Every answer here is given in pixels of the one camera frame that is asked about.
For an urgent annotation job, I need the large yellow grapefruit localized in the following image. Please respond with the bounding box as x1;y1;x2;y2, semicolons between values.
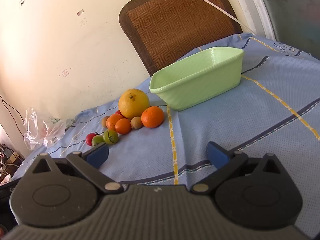
118;89;150;120

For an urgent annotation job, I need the light green plastic basket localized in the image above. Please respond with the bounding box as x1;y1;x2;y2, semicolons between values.
149;46;244;111

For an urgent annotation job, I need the white power strip with cable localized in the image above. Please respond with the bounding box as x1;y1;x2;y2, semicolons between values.
171;0;257;34

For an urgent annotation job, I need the black wall cable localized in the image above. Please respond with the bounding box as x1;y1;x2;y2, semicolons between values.
0;95;25;137

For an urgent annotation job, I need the green tomato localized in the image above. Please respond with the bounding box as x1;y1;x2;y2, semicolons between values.
91;135;104;147
102;129;119;145

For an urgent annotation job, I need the large orange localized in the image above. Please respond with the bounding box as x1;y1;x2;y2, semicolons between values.
141;106;165;128

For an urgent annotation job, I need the clear plastic bag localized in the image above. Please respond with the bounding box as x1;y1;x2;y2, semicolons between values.
23;107;75;151

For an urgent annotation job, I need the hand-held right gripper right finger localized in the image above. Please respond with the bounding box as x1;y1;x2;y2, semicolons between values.
190;141;288;195

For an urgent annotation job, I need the brown woven mat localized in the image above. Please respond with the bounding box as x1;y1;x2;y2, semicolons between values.
118;0;244;77

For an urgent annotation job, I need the white framed frosted window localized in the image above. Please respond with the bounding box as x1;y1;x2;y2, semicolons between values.
226;0;320;60

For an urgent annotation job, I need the pile of chargers and cables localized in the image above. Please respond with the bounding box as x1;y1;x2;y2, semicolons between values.
0;142;25;182

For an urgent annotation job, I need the brown kiwi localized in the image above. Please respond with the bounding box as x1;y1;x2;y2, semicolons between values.
130;116;143;130

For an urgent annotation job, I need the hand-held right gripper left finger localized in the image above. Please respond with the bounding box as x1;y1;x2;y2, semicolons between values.
26;143;123;194

